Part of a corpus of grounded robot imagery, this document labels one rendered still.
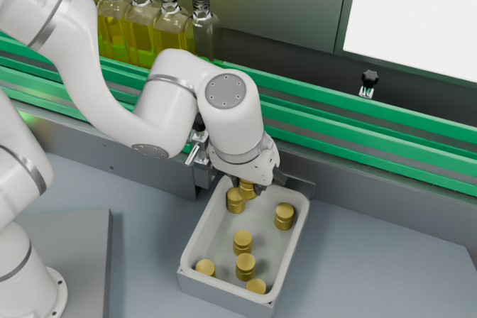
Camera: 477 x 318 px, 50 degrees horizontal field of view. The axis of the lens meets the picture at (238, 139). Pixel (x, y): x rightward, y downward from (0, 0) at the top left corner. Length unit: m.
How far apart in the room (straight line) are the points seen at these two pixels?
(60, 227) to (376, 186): 0.59
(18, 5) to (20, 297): 0.45
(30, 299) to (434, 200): 0.69
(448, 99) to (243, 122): 0.56
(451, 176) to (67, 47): 0.66
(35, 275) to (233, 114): 0.42
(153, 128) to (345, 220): 0.55
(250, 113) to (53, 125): 0.57
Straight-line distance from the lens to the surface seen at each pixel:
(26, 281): 0.83
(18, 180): 0.72
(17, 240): 0.78
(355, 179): 0.97
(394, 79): 1.06
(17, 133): 0.71
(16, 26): 0.59
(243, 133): 0.63
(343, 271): 0.99
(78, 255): 0.98
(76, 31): 0.58
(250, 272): 0.91
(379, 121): 0.98
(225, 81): 0.61
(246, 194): 0.86
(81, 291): 0.94
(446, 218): 1.01
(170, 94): 0.61
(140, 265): 0.99
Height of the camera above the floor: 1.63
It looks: 50 degrees down
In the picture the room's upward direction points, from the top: straight up
